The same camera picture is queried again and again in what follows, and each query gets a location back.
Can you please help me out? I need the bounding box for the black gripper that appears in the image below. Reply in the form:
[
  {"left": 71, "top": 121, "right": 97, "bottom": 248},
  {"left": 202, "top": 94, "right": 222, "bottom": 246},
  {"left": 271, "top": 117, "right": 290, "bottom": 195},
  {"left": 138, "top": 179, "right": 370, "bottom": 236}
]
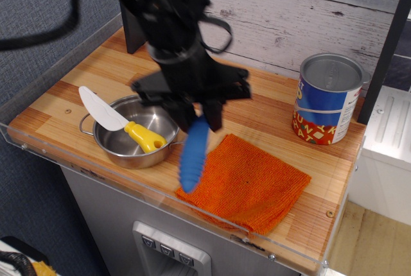
[{"left": 131, "top": 46, "right": 251, "bottom": 133}]

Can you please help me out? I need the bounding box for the blue handled metal fork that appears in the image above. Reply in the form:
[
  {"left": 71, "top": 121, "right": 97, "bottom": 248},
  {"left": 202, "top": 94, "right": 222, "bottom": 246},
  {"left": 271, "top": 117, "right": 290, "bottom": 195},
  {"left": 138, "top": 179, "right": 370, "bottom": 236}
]
[{"left": 179, "top": 115, "right": 209, "bottom": 193}]

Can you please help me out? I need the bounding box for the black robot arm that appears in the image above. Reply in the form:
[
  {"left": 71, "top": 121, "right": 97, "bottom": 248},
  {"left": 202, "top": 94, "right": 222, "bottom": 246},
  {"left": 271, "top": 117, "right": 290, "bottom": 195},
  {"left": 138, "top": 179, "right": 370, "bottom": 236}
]
[{"left": 1, "top": 0, "right": 250, "bottom": 131}]

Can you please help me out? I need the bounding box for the orange knitted cloth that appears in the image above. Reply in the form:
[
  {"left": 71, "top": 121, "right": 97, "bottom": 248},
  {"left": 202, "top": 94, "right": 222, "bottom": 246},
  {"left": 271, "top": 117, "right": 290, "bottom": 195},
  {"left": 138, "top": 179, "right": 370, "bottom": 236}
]
[{"left": 175, "top": 134, "right": 311, "bottom": 234}]

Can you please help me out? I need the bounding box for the small steel pot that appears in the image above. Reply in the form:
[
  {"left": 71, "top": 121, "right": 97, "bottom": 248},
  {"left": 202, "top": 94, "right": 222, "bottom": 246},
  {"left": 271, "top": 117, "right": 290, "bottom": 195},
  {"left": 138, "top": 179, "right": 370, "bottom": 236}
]
[{"left": 79, "top": 94, "right": 190, "bottom": 170}]

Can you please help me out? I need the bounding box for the white yellow toy knife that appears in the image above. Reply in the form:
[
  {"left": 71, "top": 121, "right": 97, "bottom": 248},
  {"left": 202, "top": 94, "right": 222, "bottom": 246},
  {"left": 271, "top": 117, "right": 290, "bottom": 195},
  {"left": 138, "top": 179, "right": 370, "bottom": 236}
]
[{"left": 78, "top": 86, "right": 167, "bottom": 153}]

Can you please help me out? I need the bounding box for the blue soup can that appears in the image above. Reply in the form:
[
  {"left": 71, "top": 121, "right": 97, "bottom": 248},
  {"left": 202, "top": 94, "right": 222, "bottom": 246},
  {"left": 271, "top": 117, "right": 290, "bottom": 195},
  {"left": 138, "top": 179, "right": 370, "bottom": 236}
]
[{"left": 292, "top": 53, "right": 371, "bottom": 145}]

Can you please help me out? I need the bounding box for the silver toy fridge cabinet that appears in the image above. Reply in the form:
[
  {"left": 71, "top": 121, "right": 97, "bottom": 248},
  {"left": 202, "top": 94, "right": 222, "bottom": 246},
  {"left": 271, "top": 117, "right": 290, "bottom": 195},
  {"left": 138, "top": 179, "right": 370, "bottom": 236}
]
[{"left": 63, "top": 169, "right": 298, "bottom": 275}]

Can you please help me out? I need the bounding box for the ice dispenser button panel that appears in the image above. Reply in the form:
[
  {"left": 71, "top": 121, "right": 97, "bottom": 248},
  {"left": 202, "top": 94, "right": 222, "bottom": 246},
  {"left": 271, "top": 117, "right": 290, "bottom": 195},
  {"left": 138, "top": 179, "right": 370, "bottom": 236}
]
[{"left": 132, "top": 221, "right": 213, "bottom": 275}]

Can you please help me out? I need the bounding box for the white plastic appliance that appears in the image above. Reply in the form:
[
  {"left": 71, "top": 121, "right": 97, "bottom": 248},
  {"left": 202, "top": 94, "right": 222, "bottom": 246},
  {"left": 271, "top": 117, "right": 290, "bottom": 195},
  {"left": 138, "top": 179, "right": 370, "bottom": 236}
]
[{"left": 348, "top": 86, "right": 410, "bottom": 225}]

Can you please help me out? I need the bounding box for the yellow orange object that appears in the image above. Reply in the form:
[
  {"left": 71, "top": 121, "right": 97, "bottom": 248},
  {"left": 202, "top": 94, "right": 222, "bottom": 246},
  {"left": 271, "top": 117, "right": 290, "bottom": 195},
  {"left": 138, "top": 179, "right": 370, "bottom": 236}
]
[{"left": 31, "top": 261, "right": 58, "bottom": 276}]

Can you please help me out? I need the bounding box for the black left vertical post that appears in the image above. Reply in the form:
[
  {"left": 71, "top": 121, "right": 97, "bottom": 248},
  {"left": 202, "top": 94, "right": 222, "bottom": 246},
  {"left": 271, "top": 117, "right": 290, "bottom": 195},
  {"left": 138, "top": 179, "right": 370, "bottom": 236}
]
[{"left": 120, "top": 2, "right": 147, "bottom": 54}]

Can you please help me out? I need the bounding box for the black vertical post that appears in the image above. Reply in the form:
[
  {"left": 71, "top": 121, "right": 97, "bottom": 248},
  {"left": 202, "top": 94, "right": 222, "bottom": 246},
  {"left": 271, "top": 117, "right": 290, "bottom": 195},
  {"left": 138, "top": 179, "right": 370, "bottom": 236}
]
[
  {"left": 120, "top": 2, "right": 147, "bottom": 54},
  {"left": 357, "top": 0, "right": 410, "bottom": 125}
]

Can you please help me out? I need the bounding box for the clear acrylic guard rail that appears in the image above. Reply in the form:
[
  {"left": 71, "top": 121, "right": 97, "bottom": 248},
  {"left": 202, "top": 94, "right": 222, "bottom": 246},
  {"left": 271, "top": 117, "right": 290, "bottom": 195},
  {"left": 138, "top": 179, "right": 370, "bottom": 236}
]
[{"left": 2, "top": 16, "right": 365, "bottom": 275}]

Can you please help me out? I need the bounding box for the black right vertical post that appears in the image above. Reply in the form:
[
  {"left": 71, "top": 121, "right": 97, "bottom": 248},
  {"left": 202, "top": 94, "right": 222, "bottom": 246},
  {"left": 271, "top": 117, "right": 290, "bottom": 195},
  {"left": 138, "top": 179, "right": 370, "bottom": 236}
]
[{"left": 357, "top": 0, "right": 410, "bottom": 125}]

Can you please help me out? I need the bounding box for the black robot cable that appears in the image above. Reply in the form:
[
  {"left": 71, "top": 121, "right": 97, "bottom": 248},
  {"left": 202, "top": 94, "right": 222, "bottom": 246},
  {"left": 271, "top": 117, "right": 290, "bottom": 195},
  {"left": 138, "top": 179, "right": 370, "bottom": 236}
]
[{"left": 0, "top": 0, "right": 81, "bottom": 53}]

